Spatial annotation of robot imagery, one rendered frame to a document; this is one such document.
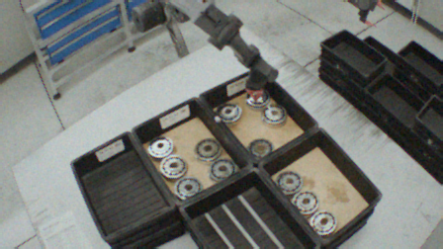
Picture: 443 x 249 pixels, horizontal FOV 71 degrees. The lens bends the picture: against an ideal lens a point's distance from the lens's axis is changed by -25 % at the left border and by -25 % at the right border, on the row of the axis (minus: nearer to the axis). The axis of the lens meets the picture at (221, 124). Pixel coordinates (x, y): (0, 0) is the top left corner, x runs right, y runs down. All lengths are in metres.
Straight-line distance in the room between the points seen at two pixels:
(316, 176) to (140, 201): 0.65
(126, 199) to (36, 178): 0.61
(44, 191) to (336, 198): 1.29
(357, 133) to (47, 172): 1.49
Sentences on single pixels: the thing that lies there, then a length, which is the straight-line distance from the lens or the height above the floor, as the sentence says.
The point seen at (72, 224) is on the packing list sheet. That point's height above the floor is 0.70.
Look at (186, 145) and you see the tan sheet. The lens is 1.56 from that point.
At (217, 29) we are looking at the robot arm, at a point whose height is 1.42.
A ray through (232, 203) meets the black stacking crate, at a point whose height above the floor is 0.83.
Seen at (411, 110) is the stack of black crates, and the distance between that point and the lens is 2.50.
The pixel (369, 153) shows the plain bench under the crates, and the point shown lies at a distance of 1.74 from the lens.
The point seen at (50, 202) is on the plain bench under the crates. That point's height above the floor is 0.70.
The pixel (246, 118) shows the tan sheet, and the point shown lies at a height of 0.83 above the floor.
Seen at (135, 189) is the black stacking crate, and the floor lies 0.83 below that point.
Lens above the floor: 2.04
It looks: 49 degrees down
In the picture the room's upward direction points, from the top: 7 degrees counter-clockwise
